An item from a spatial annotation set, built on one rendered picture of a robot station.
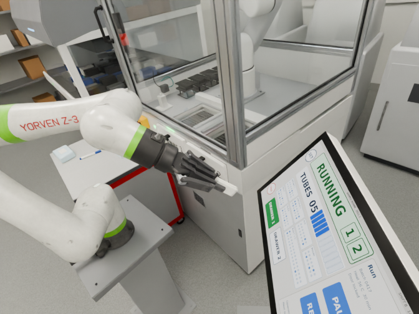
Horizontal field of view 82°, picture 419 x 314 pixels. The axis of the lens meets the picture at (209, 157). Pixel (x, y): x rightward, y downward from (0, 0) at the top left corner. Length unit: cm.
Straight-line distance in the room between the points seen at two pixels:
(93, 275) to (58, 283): 117
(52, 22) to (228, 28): 135
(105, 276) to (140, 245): 16
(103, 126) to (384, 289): 61
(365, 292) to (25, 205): 82
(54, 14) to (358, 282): 191
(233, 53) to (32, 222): 74
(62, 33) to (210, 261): 179
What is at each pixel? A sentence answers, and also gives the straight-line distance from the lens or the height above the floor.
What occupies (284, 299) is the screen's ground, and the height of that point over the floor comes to 100.
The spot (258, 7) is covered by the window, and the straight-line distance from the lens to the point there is 86.
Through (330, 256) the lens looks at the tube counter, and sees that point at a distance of 59.
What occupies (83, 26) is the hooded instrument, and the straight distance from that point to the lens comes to 196.
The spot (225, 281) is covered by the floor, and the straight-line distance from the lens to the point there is 177.
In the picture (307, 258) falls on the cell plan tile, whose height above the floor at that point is 107.
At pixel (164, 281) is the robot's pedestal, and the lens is 139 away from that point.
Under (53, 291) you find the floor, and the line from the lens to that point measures 221.
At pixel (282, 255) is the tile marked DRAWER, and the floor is 101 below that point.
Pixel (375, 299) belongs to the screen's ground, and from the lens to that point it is 53.
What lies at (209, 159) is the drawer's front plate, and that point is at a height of 92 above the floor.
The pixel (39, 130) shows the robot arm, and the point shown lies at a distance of 84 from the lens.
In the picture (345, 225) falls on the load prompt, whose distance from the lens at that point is 59.
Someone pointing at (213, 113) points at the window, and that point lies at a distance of 98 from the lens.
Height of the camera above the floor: 160
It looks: 37 degrees down
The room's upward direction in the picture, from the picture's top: 10 degrees counter-clockwise
